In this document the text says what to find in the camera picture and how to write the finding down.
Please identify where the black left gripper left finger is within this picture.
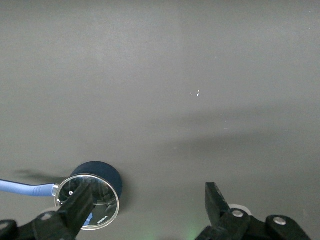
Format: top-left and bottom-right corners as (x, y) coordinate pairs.
(0, 182), (95, 240)

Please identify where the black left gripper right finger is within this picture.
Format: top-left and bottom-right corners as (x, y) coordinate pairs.
(194, 181), (312, 240)

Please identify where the glass lid with blue knob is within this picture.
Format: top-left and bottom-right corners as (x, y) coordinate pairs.
(54, 174), (121, 231)

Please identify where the dark blue saucepan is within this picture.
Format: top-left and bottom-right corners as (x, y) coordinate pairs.
(0, 161), (124, 202)

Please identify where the dark grey table mat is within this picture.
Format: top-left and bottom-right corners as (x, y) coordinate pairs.
(0, 0), (320, 240)

